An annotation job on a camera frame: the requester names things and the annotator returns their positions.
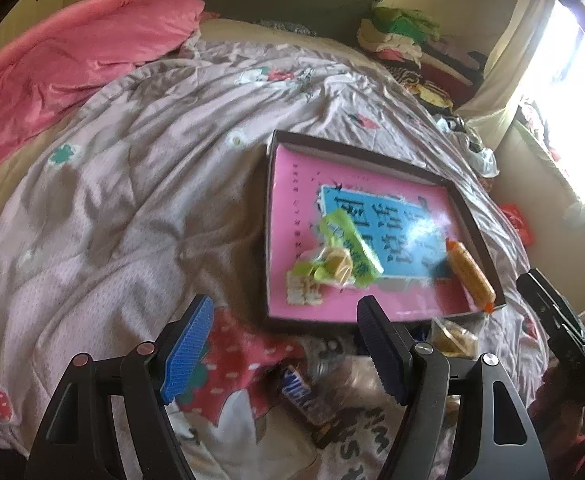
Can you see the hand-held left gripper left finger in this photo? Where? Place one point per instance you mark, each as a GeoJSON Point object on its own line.
{"type": "Point", "coordinates": [190, 350]}

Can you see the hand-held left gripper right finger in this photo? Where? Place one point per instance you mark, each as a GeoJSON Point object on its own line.
{"type": "Point", "coordinates": [380, 355]}

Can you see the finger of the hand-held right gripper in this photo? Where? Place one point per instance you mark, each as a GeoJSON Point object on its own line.
{"type": "Point", "coordinates": [547, 305]}

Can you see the brown snack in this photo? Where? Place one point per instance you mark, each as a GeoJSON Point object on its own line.
{"type": "Point", "coordinates": [345, 375]}

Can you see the clear pastry packet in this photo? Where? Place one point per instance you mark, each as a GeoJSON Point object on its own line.
{"type": "Point", "coordinates": [452, 340]}

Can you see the pink box lid tray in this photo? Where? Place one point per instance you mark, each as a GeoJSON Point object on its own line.
{"type": "Point", "coordinates": [272, 220]}

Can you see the dark red cloth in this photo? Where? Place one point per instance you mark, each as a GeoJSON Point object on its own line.
{"type": "Point", "coordinates": [567, 435]}

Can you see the dark wrapped chocolate bar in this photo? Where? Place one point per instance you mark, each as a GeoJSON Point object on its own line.
{"type": "Point", "coordinates": [302, 395]}

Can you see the orange biscuit packet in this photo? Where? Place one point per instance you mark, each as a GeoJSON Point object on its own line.
{"type": "Point", "coordinates": [467, 270]}

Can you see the red plastic bag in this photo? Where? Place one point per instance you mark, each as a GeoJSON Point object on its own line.
{"type": "Point", "coordinates": [517, 222]}

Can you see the green snack packet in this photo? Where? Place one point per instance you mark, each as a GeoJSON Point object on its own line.
{"type": "Point", "coordinates": [345, 240]}

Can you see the white plastic bag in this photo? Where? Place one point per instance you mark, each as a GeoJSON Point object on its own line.
{"type": "Point", "coordinates": [477, 155]}

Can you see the strawberry print duvet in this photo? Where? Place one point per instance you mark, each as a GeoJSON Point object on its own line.
{"type": "Point", "coordinates": [147, 185]}

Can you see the pink and blue book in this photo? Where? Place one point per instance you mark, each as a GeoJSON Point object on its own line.
{"type": "Point", "coordinates": [297, 185]}

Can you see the cream curtain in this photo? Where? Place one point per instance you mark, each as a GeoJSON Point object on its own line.
{"type": "Point", "coordinates": [512, 55]}

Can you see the pile of folded clothes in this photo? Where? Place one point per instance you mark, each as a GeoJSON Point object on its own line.
{"type": "Point", "coordinates": [407, 40]}

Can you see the pink quilt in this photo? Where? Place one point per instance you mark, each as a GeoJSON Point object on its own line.
{"type": "Point", "coordinates": [72, 70]}

